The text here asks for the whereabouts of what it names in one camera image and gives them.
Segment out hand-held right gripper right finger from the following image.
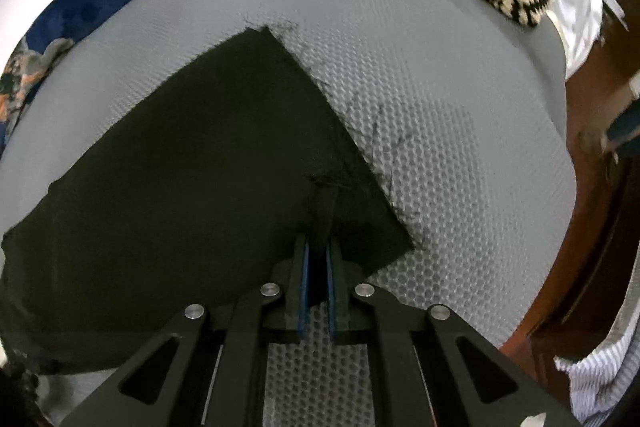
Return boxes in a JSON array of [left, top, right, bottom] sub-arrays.
[[326, 237, 581, 427]]

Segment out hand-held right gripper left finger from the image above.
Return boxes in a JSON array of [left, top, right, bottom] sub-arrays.
[[60, 234, 313, 427]]

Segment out black pants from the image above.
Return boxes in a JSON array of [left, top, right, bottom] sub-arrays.
[[0, 27, 416, 375]]

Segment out grey honeycomb mat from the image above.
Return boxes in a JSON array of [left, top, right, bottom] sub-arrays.
[[0, 0, 578, 427]]

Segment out white pinstriped cloth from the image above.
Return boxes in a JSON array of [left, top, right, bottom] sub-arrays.
[[554, 287, 640, 423]]

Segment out brown wooden furniture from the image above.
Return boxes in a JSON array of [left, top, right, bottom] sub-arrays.
[[500, 22, 640, 403]]

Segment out blue floral blanket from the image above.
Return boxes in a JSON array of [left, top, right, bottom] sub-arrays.
[[0, 0, 261, 148]]

